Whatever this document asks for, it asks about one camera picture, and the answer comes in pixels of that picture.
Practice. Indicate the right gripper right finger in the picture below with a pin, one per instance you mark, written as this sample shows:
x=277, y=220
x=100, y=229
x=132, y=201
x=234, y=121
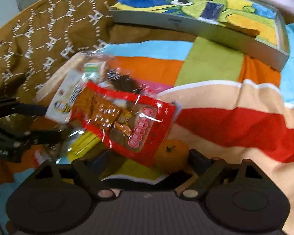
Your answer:
x=206, y=172

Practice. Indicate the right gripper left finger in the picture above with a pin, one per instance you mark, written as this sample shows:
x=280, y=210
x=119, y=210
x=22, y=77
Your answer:
x=90, y=180

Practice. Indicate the yellow snack bar wrapper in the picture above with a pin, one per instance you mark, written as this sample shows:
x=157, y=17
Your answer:
x=78, y=143

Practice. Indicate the small orange mandarin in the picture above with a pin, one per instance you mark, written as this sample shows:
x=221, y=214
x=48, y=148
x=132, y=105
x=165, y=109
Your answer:
x=171, y=156

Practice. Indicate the red tofu snack pack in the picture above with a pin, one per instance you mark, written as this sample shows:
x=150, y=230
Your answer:
x=129, y=123

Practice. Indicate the rice cracker bar pack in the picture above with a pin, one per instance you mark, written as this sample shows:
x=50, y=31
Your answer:
x=47, y=92

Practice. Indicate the dark candy wrapper pack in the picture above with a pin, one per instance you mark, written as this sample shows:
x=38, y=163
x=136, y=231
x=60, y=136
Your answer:
x=122, y=82

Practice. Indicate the green label pastry pack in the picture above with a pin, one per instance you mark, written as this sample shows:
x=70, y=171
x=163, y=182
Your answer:
x=96, y=67

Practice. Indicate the pink sausage pack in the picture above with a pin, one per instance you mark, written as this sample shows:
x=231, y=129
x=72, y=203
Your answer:
x=41, y=156

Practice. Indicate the gold foil snack pouch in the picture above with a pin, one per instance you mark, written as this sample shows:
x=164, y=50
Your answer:
x=250, y=32

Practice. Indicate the blue white snack packet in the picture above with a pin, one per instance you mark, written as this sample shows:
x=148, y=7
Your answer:
x=212, y=11

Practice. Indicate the colourful cartoon bed blanket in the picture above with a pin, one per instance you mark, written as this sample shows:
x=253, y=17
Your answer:
x=233, y=106

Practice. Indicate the brown PF patterned quilt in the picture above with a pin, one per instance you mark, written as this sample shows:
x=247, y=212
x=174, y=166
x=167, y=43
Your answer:
x=51, y=36

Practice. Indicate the grey box with drawing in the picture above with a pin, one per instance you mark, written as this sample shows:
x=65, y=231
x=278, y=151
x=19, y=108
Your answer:
x=271, y=46

